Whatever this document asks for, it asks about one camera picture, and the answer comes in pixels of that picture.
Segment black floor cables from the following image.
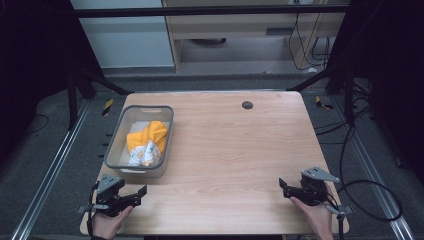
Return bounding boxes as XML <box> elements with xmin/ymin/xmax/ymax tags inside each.
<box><xmin>314</xmin><ymin>78</ymin><xmax>379</xmax><ymax>146</ymax></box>

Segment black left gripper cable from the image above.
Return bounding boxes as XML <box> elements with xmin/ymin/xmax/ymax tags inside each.
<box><xmin>85</xmin><ymin>180</ymin><xmax>100</xmax><ymax>238</ymax></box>

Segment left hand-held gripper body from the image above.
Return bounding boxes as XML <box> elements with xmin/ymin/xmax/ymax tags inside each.
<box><xmin>77</xmin><ymin>173</ymin><xmax>142</xmax><ymax>218</ymax></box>

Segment thin black floor cable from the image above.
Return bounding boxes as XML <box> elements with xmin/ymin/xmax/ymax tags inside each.
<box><xmin>25</xmin><ymin>113</ymin><xmax>50</xmax><ymax>136</ymax></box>

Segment white cabinet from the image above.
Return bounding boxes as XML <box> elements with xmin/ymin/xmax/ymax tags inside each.
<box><xmin>69</xmin><ymin>0</ymin><xmax>175</xmax><ymax>70</ymax></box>

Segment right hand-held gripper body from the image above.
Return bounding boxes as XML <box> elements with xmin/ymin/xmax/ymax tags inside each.
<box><xmin>292</xmin><ymin>166</ymin><xmax>354</xmax><ymax>215</ymax></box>

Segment person's right hand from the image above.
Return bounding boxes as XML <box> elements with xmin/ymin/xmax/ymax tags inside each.
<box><xmin>288</xmin><ymin>195</ymin><xmax>335</xmax><ymax>240</ymax></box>

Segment orange and white cloth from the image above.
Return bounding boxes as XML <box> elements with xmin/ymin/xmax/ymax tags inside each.
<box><xmin>126</xmin><ymin>120</ymin><xmax>169</xmax><ymax>168</ymax></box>

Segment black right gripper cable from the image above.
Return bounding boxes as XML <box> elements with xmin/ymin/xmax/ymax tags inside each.
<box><xmin>324</xmin><ymin>123</ymin><xmax>403</xmax><ymax>223</ymax></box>

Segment black metal stand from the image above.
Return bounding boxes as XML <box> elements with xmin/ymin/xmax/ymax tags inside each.
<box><xmin>65</xmin><ymin>65</ymin><xmax>135</xmax><ymax>132</ymax></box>
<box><xmin>285</xmin><ymin>59</ymin><xmax>356</xmax><ymax>128</ymax></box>

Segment black cables under desk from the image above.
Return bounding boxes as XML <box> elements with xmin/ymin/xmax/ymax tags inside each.
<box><xmin>287</xmin><ymin>12</ymin><xmax>332</xmax><ymax>72</ymax></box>

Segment black horizontal frame bar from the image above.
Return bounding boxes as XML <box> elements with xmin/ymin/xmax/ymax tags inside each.
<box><xmin>71</xmin><ymin>4</ymin><xmax>352</xmax><ymax>19</ymax></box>

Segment grey rimmed plastic basket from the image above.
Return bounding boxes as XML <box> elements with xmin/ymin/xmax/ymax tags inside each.
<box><xmin>103</xmin><ymin>104</ymin><xmax>175</xmax><ymax>179</ymax></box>

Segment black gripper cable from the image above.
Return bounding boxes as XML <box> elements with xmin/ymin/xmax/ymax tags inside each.
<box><xmin>324</xmin><ymin>123</ymin><xmax>403</xmax><ymax>223</ymax></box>
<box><xmin>85</xmin><ymin>180</ymin><xmax>100</xmax><ymax>238</ymax></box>

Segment light wooden desk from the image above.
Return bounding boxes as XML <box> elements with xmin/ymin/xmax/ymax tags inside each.
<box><xmin>161</xmin><ymin>0</ymin><xmax>352</xmax><ymax>73</ymax></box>

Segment black yellow striped tape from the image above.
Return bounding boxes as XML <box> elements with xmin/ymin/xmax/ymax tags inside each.
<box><xmin>314</xmin><ymin>95</ymin><xmax>335</xmax><ymax>111</ymax></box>
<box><xmin>101</xmin><ymin>98</ymin><xmax>115</xmax><ymax>117</ymax></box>

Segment aluminium floor rail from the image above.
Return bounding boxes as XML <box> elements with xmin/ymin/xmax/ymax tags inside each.
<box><xmin>333</xmin><ymin>95</ymin><xmax>416</xmax><ymax>240</ymax></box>
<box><xmin>10</xmin><ymin>99</ymin><xmax>92</xmax><ymax>240</ymax></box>

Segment person's left hand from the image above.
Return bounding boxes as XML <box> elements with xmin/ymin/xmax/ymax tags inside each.
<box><xmin>91</xmin><ymin>205</ymin><xmax>135</xmax><ymax>240</ymax></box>

